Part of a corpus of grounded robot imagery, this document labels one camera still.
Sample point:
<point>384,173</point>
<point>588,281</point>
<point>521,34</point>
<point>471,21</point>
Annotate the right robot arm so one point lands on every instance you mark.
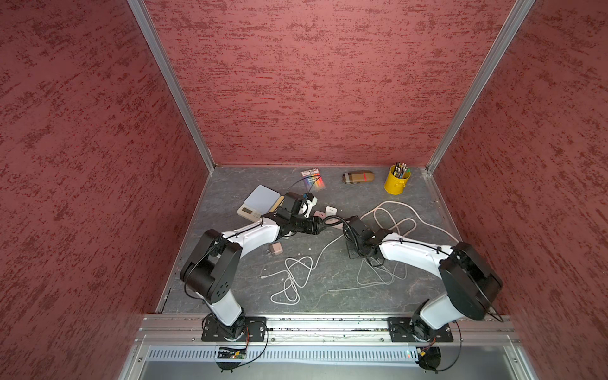
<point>471,285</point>

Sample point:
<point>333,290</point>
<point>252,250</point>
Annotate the colourful sticky flags pack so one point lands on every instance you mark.
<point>313,179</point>

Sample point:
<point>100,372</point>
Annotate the corner aluminium post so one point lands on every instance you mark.
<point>500,45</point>
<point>146,25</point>

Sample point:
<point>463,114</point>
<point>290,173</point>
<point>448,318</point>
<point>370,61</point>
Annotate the yellow pen cup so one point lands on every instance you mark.
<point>398,177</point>

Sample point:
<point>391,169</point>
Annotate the left corner aluminium post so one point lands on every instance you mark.
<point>146,25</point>

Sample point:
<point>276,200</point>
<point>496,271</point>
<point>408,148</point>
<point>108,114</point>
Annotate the brown striped glasses case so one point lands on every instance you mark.
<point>358,177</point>

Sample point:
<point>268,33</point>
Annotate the right corner aluminium post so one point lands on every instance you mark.
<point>500,45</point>

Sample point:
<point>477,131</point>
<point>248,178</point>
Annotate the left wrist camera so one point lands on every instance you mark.
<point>307,205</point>

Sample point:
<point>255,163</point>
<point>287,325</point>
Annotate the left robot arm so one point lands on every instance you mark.
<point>209,272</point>

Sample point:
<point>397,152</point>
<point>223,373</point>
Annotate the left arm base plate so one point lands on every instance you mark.
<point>246,329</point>

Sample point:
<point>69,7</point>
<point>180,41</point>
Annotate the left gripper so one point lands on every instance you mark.
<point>313,227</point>

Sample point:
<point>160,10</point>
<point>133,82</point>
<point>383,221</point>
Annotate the white USB charger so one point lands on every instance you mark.
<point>331,209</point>

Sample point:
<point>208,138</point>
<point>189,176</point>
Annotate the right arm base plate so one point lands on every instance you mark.
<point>404,330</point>

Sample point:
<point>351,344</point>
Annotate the pink power strip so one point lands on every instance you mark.
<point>331,220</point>

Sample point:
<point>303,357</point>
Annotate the pink USB charger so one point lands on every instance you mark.
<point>275,249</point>

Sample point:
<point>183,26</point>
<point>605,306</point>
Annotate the yellow kitchen scale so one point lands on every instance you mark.
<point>276,204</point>

